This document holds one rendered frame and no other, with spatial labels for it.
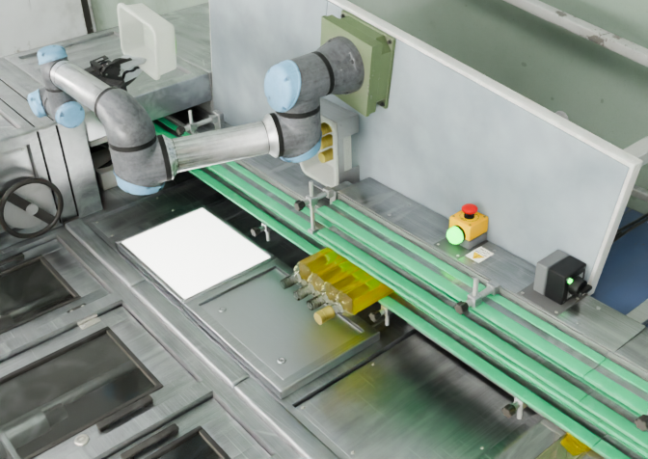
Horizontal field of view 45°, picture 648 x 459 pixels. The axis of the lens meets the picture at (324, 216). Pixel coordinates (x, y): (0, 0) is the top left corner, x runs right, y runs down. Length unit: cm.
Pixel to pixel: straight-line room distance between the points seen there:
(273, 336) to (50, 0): 383
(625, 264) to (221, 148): 104
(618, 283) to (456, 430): 52
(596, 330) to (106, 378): 125
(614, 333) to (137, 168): 115
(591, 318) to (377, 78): 80
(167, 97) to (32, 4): 283
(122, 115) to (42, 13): 373
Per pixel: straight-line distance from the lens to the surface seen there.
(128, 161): 195
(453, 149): 203
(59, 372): 229
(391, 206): 217
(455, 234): 198
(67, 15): 570
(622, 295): 198
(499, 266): 197
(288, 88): 195
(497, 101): 188
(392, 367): 213
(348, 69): 204
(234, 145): 201
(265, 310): 227
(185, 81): 288
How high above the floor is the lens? 210
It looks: 31 degrees down
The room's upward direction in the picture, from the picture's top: 115 degrees counter-clockwise
